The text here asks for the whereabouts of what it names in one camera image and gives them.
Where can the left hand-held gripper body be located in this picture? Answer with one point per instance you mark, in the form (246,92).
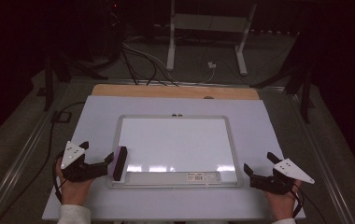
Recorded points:
(73,155)

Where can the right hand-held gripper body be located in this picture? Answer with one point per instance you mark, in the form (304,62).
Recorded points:
(291,171)

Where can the purple whiteboard eraser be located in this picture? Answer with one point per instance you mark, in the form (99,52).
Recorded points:
(118,163)

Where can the silver framed whiteboard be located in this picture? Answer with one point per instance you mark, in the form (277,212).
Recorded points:
(178,143)

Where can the person's right hand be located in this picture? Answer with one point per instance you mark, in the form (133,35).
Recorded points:
(281,205)

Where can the person's left hand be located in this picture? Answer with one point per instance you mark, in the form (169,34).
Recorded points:
(73,193)

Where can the white table cover sheet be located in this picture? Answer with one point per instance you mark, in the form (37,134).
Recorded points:
(97,118)

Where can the black square floor plate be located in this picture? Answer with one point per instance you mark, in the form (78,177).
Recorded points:
(62,116)

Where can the black tripod stand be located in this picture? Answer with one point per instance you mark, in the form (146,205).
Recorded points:
(48,84)
(305,90)

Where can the white plug adapter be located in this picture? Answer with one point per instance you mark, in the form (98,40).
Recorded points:
(211,65)

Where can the dark equipment with red light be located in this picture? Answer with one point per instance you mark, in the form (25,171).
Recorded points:
(115,5)

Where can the white metal stand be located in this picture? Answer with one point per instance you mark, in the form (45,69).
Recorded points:
(208,23)

